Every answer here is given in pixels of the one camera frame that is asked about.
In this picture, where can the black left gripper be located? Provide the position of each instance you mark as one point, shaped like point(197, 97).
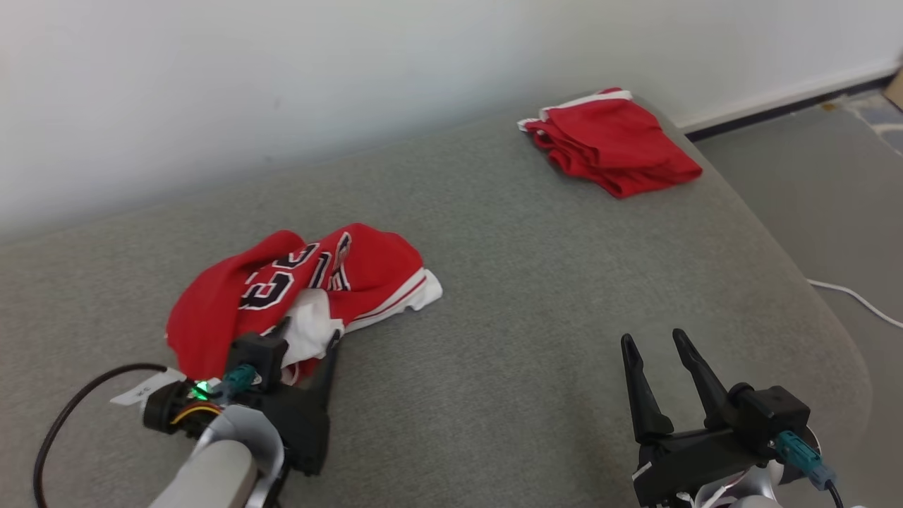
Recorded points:
point(303, 430)

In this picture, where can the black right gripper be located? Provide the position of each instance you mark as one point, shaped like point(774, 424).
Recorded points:
point(698, 458)

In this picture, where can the red jersey black lettering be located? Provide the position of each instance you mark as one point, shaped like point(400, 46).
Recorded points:
point(211, 310)

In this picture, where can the red white shorts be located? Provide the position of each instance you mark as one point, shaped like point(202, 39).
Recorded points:
point(621, 141)

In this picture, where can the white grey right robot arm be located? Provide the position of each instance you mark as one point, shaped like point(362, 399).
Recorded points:
point(755, 494)

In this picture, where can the white black baseboard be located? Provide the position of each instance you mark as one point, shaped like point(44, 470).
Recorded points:
point(776, 102)

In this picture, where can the brown cardboard box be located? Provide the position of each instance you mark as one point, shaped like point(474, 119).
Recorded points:
point(896, 88)

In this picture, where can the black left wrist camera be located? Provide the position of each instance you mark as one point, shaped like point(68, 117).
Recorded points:
point(257, 356)

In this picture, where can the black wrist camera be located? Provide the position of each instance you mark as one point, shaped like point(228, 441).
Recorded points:
point(257, 356)
point(769, 413)

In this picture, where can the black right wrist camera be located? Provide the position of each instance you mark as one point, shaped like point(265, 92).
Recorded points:
point(769, 413)

